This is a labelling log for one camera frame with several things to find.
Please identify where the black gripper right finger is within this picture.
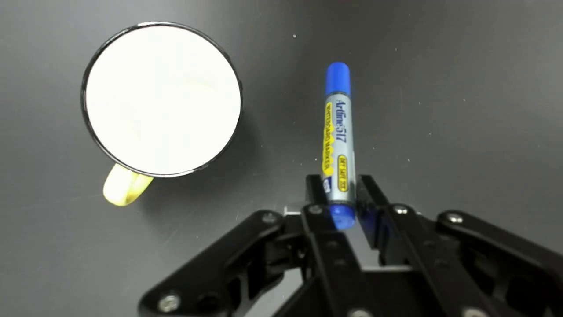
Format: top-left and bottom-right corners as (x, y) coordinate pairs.
(356, 173), (563, 317)

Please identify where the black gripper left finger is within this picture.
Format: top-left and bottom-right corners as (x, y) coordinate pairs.
(138, 173), (366, 317)

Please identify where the yellow enamel cup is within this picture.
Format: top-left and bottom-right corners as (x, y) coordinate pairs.
(80, 22), (245, 210)

